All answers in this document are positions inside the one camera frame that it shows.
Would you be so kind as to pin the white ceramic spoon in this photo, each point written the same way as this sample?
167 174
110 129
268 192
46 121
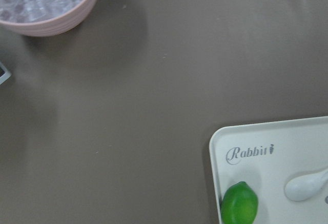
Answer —
305 186

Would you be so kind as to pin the pink bowl with ice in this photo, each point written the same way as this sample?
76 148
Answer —
41 18

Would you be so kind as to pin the cream rectangular tray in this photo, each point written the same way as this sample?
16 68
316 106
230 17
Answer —
266 156

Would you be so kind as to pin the green lime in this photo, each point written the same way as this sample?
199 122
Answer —
239 204

